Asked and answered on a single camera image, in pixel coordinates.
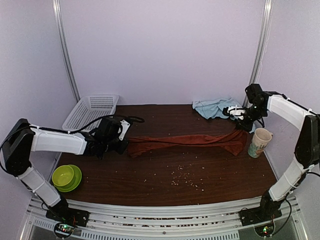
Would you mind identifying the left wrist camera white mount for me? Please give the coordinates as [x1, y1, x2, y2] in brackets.
[118, 119, 131, 141]

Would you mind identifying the round circuit board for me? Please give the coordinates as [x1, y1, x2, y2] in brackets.
[53, 222, 75, 239]
[254, 223, 275, 238]

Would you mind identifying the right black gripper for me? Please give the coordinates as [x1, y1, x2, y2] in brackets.
[235, 103, 267, 132]

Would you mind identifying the left round circuit board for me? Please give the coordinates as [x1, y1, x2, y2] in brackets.
[53, 222, 75, 239]

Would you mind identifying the right aluminium corner post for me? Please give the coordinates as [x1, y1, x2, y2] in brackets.
[247, 0, 273, 87]

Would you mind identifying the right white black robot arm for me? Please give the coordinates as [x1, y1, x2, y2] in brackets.
[227, 84, 320, 221]

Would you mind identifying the left aluminium corner post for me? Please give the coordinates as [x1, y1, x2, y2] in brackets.
[52, 0, 81, 102]

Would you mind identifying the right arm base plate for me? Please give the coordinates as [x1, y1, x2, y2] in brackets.
[238, 207, 282, 226]

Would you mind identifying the aluminium front rail frame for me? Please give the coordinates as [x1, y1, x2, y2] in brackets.
[18, 197, 311, 240]

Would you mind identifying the rust brown towel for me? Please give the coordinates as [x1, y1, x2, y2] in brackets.
[127, 129, 248, 158]

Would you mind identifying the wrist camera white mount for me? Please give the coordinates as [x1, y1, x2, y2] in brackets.
[118, 119, 131, 141]
[222, 105, 247, 121]

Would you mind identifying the patterned paper cup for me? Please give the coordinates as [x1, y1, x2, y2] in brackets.
[247, 128, 273, 158]

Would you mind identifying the light blue towel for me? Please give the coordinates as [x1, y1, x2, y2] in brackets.
[192, 98, 242, 120]

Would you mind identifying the green bowl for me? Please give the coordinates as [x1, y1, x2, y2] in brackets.
[51, 165, 75, 187]

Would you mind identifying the green plate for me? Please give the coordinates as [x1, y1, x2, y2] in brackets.
[54, 164, 82, 193]

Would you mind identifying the right round circuit board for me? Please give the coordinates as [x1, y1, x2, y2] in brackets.
[254, 223, 275, 238]

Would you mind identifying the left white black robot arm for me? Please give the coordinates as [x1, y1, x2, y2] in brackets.
[0, 115, 131, 222]

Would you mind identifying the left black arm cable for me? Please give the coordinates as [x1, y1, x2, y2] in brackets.
[69, 114, 145, 133]

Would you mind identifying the aluminium corner post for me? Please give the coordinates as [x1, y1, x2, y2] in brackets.
[247, 0, 273, 87]
[52, 0, 81, 102]

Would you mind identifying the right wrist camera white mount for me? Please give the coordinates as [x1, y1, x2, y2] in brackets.
[222, 105, 247, 121]

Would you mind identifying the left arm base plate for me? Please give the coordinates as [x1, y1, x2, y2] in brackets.
[45, 207, 90, 227]

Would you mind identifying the white perforated plastic basket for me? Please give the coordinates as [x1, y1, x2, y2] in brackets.
[62, 94, 119, 131]

